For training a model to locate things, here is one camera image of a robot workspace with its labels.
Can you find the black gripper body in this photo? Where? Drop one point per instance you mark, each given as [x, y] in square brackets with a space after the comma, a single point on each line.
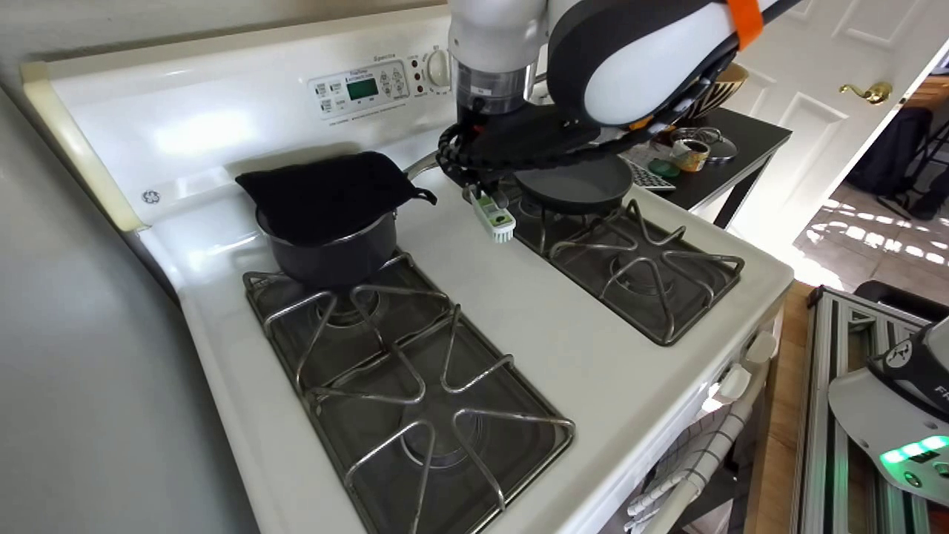
[536, 138]

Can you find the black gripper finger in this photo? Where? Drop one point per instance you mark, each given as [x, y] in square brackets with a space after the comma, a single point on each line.
[456, 168]
[489, 183]

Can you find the white green scrub brush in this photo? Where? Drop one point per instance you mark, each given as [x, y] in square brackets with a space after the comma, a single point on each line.
[498, 221]

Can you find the dark grey frying pan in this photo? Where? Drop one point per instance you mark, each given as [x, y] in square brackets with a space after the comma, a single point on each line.
[575, 186]

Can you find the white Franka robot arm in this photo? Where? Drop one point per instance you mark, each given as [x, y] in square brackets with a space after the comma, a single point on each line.
[643, 61]

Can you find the black grate under pan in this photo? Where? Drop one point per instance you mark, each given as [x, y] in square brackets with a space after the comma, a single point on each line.
[655, 287]

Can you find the round white stove dial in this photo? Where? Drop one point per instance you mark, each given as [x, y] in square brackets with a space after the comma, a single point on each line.
[437, 73]

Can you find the green white paper packet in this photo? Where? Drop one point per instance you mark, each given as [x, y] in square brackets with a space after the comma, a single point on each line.
[655, 171]

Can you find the black cloth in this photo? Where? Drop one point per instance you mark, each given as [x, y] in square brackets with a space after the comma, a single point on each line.
[315, 198]

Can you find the black saucepan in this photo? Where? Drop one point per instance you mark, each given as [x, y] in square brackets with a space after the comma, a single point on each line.
[329, 263]

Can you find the brown tape roll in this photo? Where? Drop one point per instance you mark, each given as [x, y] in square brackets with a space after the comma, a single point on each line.
[695, 155]

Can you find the white gas stove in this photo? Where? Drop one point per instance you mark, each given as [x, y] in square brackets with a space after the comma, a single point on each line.
[594, 365]

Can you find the black side table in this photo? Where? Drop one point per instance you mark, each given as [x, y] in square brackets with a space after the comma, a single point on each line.
[757, 138]

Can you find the black grate under pot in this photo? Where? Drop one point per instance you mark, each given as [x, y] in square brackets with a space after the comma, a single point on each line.
[416, 417]

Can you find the checked dish towel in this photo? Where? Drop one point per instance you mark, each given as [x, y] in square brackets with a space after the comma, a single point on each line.
[693, 463]

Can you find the dark backpack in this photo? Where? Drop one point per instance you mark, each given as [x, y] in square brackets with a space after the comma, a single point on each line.
[892, 149]

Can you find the metal robot mounting frame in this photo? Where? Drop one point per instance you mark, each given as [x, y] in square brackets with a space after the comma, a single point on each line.
[821, 417]

